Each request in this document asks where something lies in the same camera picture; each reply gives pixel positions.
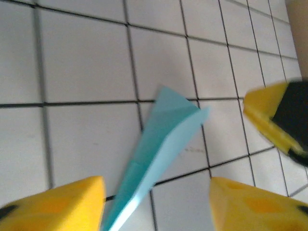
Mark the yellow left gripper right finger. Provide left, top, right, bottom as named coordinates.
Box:
left=208, top=176, right=308, bottom=231

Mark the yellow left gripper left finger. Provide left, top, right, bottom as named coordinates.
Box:
left=0, top=175, right=107, bottom=231

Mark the light blue cloth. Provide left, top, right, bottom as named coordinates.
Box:
left=101, top=85, right=210, bottom=231

